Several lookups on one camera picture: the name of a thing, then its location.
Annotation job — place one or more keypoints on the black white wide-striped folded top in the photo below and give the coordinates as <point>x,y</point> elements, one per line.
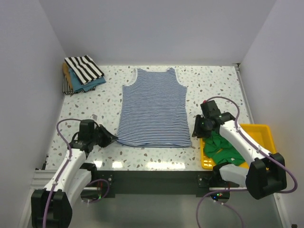
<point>85,68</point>

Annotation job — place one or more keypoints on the mustard folded tank top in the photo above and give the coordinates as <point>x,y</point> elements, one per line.
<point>66,73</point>

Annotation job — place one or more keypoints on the aluminium frame rail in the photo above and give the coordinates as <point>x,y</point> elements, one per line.
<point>104,104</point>

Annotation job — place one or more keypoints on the thin-striped black white folded top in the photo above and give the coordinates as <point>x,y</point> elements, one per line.
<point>67,90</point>

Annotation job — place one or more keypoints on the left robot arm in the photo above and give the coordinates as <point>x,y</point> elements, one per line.
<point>52,205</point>

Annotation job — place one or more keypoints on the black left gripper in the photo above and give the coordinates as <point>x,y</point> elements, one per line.
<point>109,137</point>

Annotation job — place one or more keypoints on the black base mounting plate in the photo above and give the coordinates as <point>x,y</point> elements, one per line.
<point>152,183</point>

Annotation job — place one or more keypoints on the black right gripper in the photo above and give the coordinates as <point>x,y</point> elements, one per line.
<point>197,132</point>

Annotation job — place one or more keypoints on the blue white striped tank top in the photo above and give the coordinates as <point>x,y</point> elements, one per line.
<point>153,112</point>

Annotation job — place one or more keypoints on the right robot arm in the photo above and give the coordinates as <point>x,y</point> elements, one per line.
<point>266,173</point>

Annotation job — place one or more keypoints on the green tank top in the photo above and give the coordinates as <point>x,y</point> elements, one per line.
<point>221,151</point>

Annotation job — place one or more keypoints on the yellow plastic tray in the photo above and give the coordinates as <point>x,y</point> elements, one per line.
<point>259,132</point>

